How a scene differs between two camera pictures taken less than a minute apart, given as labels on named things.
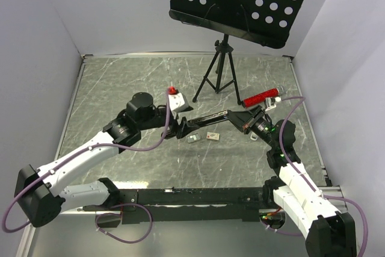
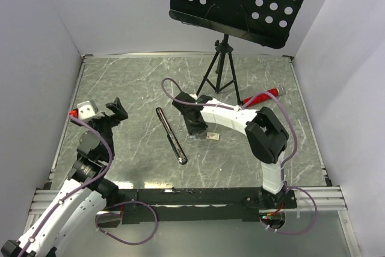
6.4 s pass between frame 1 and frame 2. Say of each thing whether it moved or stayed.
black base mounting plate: stayed
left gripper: moved
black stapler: moved
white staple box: stayed
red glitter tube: stayed
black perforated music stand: stayed
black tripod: stayed
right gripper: moved
